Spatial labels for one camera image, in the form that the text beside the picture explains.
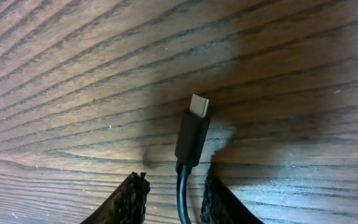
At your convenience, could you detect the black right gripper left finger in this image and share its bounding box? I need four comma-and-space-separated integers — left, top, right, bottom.
81, 172, 150, 224

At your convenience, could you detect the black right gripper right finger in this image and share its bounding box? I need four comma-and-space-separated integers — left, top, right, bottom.
200, 164, 263, 224

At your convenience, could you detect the black USB charging cable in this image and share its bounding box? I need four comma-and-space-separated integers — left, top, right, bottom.
174, 93, 213, 224

